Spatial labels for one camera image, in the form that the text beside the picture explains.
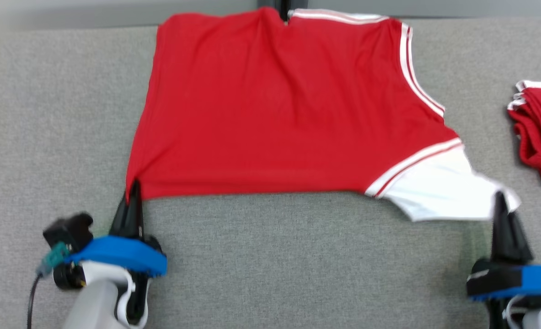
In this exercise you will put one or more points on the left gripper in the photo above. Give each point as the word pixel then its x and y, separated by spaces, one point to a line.
pixel 136 297

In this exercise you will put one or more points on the white grey right arm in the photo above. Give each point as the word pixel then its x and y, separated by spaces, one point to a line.
pixel 538 315

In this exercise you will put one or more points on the grey metal door frame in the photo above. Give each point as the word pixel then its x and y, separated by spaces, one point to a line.
pixel 271 3

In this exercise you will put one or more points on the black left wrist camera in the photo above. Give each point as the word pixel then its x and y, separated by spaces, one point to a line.
pixel 66 235

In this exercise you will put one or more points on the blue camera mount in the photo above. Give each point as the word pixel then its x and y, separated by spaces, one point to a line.
pixel 538 281
pixel 119 253

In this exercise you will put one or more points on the blue right camera mount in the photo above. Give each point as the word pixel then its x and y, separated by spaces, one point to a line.
pixel 538 281

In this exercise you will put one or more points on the blue left camera mount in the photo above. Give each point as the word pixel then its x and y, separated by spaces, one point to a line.
pixel 119 253

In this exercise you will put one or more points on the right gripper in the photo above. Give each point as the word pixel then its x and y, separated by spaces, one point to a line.
pixel 494 276

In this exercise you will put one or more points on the red white basketball jersey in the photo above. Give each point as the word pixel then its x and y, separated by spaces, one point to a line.
pixel 275 105

